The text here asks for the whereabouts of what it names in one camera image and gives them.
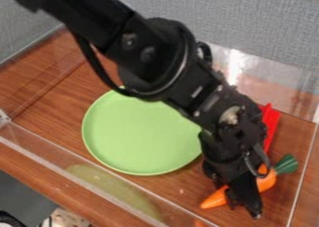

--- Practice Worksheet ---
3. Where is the green round plate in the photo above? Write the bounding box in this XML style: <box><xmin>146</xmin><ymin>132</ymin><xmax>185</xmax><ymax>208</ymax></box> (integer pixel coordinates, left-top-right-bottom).
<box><xmin>82</xmin><ymin>91</ymin><xmax>201</xmax><ymax>176</ymax></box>

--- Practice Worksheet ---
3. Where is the clear acrylic barrier wall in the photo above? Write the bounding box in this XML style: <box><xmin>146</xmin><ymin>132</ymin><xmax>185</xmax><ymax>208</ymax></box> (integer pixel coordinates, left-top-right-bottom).
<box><xmin>0</xmin><ymin>14</ymin><xmax>319</xmax><ymax>227</ymax></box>

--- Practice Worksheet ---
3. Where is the orange toy carrot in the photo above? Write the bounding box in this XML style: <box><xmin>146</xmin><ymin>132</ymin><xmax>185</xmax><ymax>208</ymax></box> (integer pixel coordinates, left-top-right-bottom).
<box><xmin>199</xmin><ymin>154</ymin><xmax>299</xmax><ymax>209</ymax></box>

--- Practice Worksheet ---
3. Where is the black cable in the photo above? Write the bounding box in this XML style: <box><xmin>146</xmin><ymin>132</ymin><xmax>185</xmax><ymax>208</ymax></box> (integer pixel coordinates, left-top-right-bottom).
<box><xmin>242</xmin><ymin>143</ymin><xmax>273</xmax><ymax>179</ymax></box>

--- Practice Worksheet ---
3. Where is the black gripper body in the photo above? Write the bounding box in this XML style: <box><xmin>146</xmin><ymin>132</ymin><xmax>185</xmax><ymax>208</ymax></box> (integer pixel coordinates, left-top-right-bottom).
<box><xmin>198</xmin><ymin>89</ymin><xmax>267</xmax><ymax>183</ymax></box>

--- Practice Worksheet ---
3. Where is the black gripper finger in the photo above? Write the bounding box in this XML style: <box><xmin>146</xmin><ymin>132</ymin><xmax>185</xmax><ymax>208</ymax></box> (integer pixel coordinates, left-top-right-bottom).
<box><xmin>210</xmin><ymin>178</ymin><xmax>229</xmax><ymax>208</ymax></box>
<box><xmin>226</xmin><ymin>173</ymin><xmax>263</xmax><ymax>220</ymax></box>

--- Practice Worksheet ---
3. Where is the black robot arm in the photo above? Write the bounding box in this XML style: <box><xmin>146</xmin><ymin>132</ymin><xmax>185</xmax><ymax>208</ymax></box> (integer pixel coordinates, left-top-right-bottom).
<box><xmin>15</xmin><ymin>0</ymin><xmax>270</xmax><ymax>218</ymax></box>

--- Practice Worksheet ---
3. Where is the red plastic block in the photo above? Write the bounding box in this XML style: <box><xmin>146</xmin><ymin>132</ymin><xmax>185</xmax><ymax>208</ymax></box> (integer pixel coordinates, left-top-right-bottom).
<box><xmin>259</xmin><ymin>103</ymin><xmax>281</xmax><ymax>152</ymax></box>

